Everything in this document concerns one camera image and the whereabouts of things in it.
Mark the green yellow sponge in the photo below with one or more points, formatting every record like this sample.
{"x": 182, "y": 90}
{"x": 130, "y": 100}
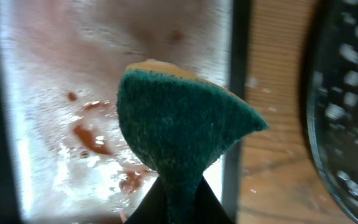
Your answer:
{"x": 178, "y": 124}

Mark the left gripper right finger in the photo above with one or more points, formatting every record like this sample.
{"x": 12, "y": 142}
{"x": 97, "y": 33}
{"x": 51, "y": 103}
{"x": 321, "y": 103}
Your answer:
{"x": 208, "y": 209}

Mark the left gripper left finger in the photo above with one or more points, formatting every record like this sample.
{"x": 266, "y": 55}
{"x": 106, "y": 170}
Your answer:
{"x": 153, "y": 207}

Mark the black round tray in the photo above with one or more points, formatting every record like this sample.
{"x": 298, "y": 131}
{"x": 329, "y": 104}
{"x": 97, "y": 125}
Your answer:
{"x": 329, "y": 99}

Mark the black rectangular soapy tray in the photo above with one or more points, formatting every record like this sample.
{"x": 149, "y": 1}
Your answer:
{"x": 59, "y": 159}

